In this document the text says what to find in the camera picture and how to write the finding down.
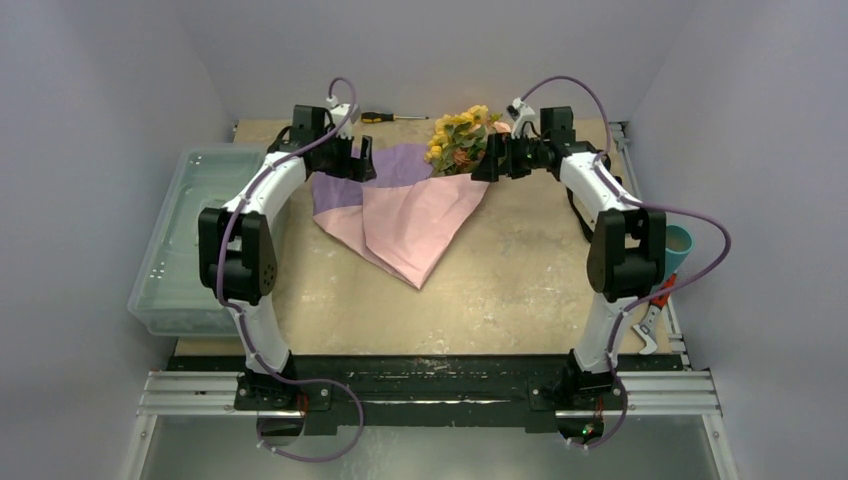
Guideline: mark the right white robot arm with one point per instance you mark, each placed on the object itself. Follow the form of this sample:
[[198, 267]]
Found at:
[[626, 258]]

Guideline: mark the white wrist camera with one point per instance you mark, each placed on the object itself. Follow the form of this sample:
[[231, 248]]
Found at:
[[522, 115], [343, 117]]

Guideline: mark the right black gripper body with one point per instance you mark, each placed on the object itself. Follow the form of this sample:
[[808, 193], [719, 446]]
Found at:
[[499, 157]]

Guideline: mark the clear plastic storage box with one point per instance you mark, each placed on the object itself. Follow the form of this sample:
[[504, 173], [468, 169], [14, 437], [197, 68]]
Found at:
[[168, 296]]

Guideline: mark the orange handled cutter tool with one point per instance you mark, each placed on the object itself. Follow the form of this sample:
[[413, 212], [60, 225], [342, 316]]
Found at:
[[647, 327]]

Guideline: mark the teal vase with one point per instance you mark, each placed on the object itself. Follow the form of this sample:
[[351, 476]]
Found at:
[[678, 245]]

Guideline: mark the flower bouquet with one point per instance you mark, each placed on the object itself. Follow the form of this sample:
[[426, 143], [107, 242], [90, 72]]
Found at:
[[458, 142]]

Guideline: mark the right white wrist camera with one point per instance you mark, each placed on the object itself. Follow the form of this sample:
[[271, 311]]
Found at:
[[522, 115]]

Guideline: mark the black printed ribbon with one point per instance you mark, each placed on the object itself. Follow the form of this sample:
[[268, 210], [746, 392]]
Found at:
[[583, 212]]

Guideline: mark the black aluminium base frame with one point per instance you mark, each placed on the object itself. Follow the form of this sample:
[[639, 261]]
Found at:
[[465, 391]]

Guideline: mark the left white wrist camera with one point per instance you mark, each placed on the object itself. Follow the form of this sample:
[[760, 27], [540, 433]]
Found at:
[[343, 117]]

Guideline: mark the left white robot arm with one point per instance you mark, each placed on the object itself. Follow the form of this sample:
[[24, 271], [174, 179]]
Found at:
[[236, 250]]

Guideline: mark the pink wrapping paper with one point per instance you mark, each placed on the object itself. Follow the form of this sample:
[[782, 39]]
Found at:
[[403, 220]]

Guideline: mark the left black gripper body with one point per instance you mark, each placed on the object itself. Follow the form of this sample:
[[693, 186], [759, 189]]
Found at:
[[337, 162]]

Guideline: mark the yellow black screwdriver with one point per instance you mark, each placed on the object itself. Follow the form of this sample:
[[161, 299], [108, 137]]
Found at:
[[372, 117]]

